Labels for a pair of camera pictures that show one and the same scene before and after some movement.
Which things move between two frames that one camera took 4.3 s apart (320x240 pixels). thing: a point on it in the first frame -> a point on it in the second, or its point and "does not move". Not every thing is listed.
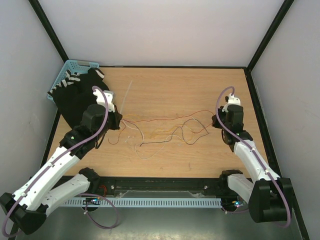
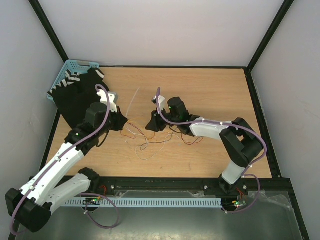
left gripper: x=116 y=117 does not move
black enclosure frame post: x=49 y=29 does not move
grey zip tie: x=129 y=86 -> x=131 y=103
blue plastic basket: x=77 y=66 does not move
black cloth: x=73 y=100 does not move
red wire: x=125 y=121 -> x=133 y=138
